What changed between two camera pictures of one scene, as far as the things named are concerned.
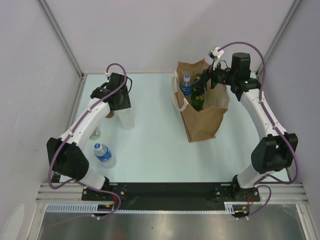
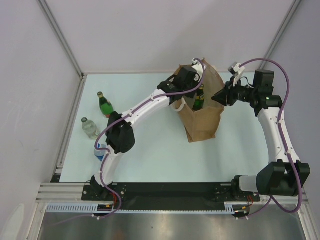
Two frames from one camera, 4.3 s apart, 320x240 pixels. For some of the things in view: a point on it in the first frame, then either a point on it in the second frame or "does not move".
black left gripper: (126, 104) to (195, 82)
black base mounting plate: (172, 194) does not move
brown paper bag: (205, 124) does not move
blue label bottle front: (104, 154) does not move
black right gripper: (207, 74) to (226, 96)
